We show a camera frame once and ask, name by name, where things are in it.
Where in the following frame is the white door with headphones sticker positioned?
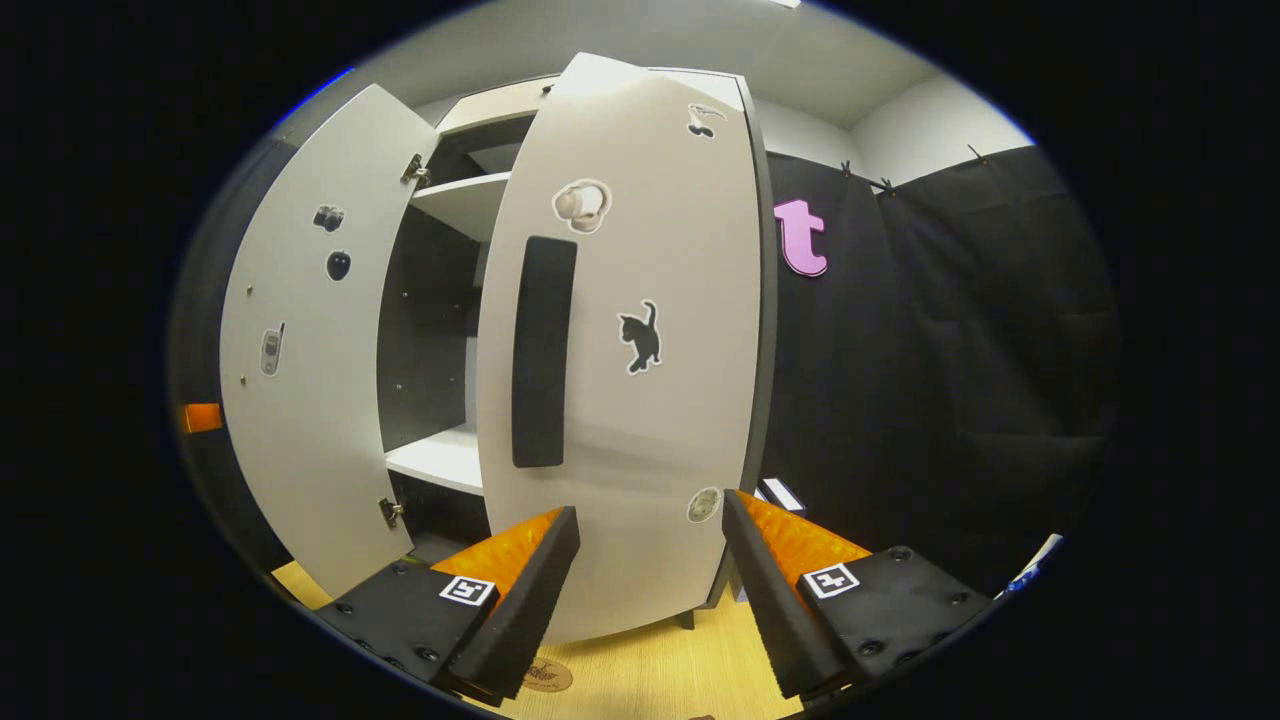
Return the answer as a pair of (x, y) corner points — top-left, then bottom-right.
(475, 52), (771, 646)

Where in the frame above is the white and blue sheet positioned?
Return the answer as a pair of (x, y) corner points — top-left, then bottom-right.
(1005, 534), (1064, 597)

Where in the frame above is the white door with camera sticker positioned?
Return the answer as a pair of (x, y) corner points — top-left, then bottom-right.
(218, 84), (441, 599)

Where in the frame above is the white cabinet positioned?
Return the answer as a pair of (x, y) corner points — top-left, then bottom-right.
(375, 68), (779, 631)

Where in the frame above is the white cabinet drawer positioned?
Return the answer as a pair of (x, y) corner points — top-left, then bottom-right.
(438, 74), (563, 137)

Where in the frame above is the black backdrop cloth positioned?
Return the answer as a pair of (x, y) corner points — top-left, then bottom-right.
(170, 135), (1121, 601)

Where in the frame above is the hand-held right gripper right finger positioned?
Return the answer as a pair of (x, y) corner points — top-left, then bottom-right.
(722, 488), (992, 701)

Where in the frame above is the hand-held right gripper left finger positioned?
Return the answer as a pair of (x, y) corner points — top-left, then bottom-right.
(315, 505), (581, 706)

